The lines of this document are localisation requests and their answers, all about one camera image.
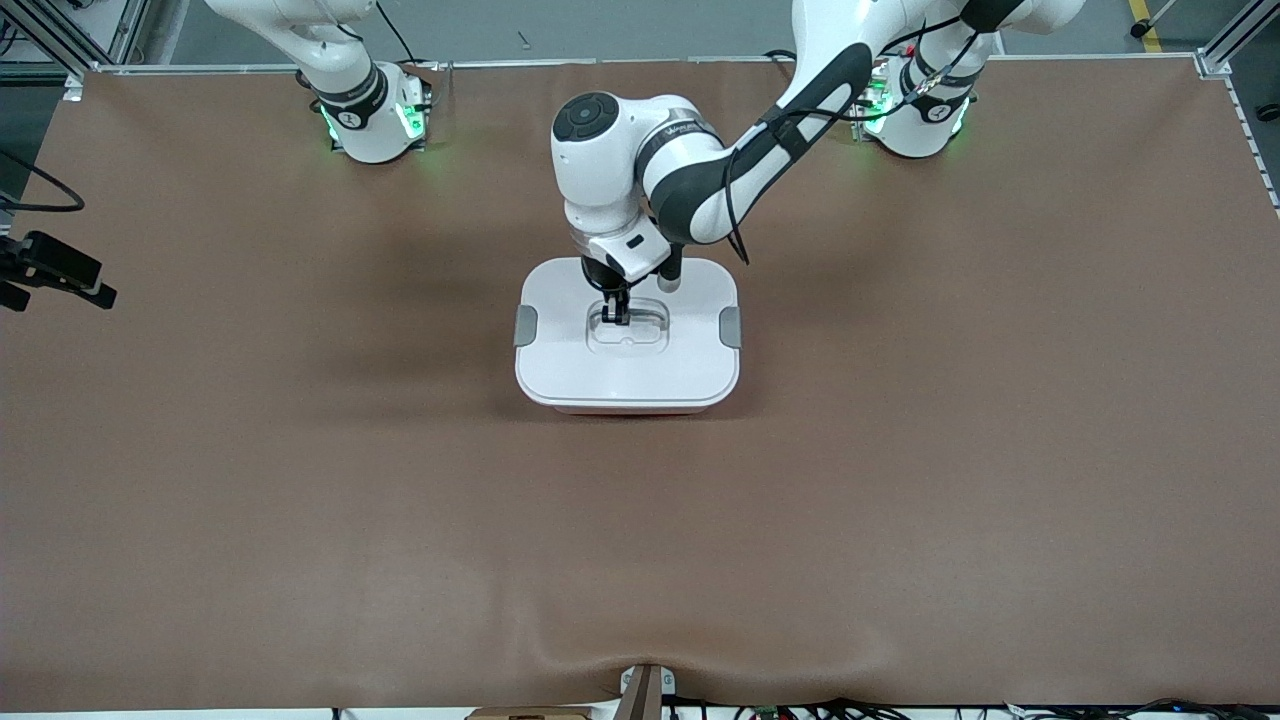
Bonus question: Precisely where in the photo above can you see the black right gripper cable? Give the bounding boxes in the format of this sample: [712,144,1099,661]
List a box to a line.
[0,150,87,214]

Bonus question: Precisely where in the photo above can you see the large table cover mat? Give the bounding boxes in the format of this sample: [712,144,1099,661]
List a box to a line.
[0,58,1280,713]

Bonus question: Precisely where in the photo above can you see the silver arm base bracket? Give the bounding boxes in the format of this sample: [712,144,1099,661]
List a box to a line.
[852,85,886,141]
[400,62,453,143]

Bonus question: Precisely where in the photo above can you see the front camera mount bracket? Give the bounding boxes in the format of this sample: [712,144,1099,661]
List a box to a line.
[618,663,677,720]

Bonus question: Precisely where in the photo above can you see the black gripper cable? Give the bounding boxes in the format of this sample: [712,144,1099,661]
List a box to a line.
[723,0,1001,267]
[0,150,87,214]

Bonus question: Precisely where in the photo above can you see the perforated table side rail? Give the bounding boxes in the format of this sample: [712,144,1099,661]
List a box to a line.
[1222,72,1280,216]

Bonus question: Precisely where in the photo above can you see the white storage box lid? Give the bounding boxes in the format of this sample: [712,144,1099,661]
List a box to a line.
[515,258,742,408]

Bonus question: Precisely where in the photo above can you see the black-footed stand leg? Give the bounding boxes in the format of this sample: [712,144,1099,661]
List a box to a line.
[1128,0,1181,39]

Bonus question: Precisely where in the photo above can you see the aluminium frame profile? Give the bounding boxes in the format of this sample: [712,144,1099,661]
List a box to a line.
[0,0,151,101]
[1195,0,1280,79]

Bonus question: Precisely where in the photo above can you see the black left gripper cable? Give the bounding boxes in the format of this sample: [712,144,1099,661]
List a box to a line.
[723,0,1001,267]

